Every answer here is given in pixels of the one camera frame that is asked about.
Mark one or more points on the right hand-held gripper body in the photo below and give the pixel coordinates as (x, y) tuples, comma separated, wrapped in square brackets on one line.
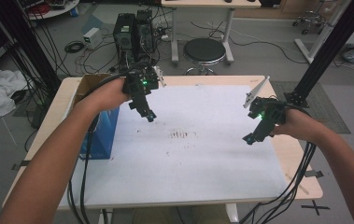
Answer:
[(266, 113)]

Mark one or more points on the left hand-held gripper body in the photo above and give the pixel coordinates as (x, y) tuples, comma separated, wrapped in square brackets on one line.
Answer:
[(137, 85)]

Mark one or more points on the blue cardboard box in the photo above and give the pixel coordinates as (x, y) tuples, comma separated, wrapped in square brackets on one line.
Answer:
[(104, 137)]

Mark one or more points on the person's right hand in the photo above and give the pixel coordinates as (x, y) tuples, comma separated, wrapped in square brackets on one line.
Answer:
[(297, 124)]

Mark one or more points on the person's left hand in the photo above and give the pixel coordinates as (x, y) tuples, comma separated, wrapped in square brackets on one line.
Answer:
[(104, 95)]

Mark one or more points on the light wooden table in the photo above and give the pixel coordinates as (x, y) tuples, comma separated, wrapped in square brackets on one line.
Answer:
[(290, 155)]

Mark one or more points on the black computer tower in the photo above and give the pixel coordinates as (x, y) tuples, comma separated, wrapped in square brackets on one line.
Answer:
[(144, 31), (124, 31)]

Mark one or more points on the grey floor mat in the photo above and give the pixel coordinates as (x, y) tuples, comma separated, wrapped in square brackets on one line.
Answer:
[(330, 105)]

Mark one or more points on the small white box device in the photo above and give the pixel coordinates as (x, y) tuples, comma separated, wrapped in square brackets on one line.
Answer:
[(92, 38)]

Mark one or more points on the white table mat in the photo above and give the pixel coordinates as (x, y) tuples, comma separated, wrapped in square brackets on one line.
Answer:
[(190, 174)]

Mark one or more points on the grey tape piece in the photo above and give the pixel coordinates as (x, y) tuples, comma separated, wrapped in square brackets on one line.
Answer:
[(314, 173), (20, 165)]

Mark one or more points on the black round stool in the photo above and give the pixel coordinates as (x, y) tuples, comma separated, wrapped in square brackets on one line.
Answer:
[(204, 49)]

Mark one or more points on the black tape cross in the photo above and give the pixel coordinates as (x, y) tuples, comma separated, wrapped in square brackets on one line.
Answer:
[(315, 207)]

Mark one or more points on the white metal stand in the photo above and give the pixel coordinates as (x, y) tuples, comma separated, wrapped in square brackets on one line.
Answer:
[(321, 37)]

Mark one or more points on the office chair base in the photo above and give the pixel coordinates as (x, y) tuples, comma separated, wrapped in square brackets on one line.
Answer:
[(310, 21)]

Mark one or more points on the round white table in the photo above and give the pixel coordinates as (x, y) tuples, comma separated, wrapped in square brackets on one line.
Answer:
[(56, 11)]

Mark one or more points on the background desk with white legs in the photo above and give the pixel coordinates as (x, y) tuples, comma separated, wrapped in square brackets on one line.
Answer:
[(210, 3)]

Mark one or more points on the black frame post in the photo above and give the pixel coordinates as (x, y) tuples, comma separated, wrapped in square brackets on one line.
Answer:
[(333, 46), (31, 46)]

